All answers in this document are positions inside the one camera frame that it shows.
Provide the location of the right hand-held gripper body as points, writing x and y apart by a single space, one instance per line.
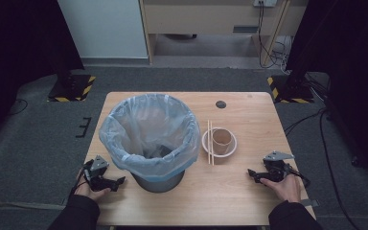
276 169

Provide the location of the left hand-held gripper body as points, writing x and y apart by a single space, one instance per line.
97 179

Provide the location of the person's left hand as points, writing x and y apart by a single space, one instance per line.
84 191

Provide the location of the person's right hand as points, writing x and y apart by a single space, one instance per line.
286 190

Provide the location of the white bowl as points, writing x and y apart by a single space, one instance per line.
228 152

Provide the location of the black mesh trash can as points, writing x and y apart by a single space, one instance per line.
158 183

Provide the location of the brown paper cup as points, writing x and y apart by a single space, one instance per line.
222 140

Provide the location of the trash bin with plastic liner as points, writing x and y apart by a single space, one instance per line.
124 127

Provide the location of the wooden chopstick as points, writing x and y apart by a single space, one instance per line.
208 143
211 147

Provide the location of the striped black stand base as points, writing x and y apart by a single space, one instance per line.
292 92
73 91

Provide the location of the dark round table grommet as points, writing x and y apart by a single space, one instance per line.
220 104

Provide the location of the dark curtain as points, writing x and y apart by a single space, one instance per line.
12 48
348 48

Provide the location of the white panel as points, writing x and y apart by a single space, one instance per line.
102 28

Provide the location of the light wooden desk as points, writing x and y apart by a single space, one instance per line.
204 19

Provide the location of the grey power strip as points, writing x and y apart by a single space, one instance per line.
264 3

